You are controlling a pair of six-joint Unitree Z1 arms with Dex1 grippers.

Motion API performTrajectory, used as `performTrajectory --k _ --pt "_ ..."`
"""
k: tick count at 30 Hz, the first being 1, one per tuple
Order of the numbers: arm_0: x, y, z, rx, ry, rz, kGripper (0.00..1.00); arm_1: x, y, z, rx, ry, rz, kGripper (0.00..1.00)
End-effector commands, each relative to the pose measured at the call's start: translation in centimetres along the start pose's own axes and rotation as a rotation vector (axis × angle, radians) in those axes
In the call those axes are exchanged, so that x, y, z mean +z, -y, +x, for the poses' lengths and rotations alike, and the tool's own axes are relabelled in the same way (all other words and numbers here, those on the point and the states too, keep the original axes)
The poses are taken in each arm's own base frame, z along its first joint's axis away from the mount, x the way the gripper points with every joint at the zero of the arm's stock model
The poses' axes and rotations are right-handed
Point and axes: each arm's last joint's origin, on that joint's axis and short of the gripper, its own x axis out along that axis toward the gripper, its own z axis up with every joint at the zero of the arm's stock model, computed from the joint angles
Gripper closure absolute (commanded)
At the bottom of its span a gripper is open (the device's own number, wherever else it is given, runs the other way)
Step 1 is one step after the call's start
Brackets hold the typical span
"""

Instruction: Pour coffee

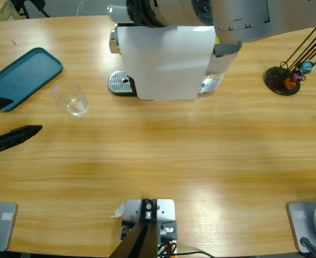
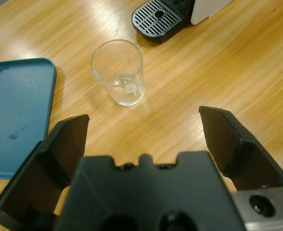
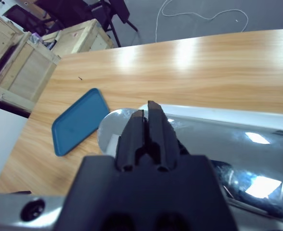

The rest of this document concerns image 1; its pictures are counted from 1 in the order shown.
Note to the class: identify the clear glass cup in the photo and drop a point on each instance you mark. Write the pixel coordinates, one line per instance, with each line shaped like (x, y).
(72, 99)

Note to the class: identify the grey coffee machine lever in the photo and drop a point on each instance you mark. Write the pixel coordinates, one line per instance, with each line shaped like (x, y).
(116, 12)

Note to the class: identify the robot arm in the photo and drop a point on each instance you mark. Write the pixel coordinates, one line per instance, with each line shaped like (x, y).
(241, 18)

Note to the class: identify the white capsule coffee machine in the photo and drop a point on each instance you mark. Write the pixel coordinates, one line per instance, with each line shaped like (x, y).
(163, 67)

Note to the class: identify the orange coffee capsule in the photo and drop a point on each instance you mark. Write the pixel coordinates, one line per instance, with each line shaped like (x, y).
(290, 84)

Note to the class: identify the purple coffee capsule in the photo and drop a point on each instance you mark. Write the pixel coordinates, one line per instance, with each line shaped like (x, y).
(297, 76)

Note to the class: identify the teal coffee capsule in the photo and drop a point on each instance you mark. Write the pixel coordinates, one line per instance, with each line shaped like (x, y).
(306, 67)

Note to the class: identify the teal rectangular tray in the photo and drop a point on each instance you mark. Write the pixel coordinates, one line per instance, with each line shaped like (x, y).
(29, 72)

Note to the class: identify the chrome drip tray grate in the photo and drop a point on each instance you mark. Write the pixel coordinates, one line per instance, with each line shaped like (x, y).
(117, 80)

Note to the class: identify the white paper tab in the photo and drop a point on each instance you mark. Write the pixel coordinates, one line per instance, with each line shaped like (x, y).
(118, 211)

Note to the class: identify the clear water tank grey lid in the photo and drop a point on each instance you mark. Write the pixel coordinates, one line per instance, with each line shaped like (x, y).
(219, 64)

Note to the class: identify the black capsule holder with rods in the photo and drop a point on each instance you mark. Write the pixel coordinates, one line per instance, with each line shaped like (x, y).
(274, 78)

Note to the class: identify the arm grey base plate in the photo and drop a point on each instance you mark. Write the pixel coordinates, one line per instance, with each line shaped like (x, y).
(2, 223)
(308, 220)

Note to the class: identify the black chair frame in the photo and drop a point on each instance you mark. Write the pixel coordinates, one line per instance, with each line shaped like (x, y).
(26, 2)

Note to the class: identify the dark camera mount post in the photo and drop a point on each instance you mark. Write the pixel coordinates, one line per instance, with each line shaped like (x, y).
(142, 236)

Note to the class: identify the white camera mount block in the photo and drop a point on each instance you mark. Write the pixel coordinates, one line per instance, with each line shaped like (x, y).
(166, 209)

